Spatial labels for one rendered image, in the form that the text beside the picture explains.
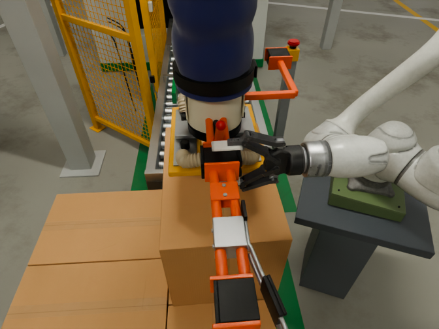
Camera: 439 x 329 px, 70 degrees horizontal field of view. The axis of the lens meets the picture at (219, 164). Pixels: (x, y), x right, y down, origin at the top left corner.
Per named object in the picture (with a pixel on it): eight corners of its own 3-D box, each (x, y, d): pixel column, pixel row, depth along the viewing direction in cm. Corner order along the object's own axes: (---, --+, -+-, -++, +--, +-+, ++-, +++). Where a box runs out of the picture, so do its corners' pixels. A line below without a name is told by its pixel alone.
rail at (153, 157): (170, 36, 345) (168, 18, 332) (176, 36, 345) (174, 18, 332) (149, 195, 177) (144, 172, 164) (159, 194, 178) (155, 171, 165)
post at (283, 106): (267, 168, 252) (285, 45, 183) (276, 167, 252) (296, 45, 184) (269, 173, 247) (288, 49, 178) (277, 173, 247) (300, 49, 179)
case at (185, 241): (174, 189, 162) (165, 126, 135) (251, 184, 165) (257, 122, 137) (172, 307, 119) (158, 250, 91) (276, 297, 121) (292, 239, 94)
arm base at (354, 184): (385, 159, 138) (390, 150, 134) (394, 198, 123) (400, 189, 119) (343, 152, 140) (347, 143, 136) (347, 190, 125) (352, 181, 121)
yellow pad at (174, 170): (172, 111, 115) (170, 99, 112) (199, 109, 116) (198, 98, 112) (168, 177, 91) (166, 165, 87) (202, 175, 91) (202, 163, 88)
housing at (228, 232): (211, 230, 66) (210, 217, 63) (243, 228, 66) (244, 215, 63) (213, 260, 61) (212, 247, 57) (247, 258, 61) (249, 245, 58)
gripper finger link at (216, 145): (242, 149, 71) (242, 147, 71) (211, 151, 71) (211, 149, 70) (240, 141, 74) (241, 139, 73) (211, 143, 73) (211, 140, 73)
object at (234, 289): (210, 288, 56) (209, 275, 53) (251, 286, 56) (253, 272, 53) (212, 340, 50) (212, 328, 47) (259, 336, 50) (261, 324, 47)
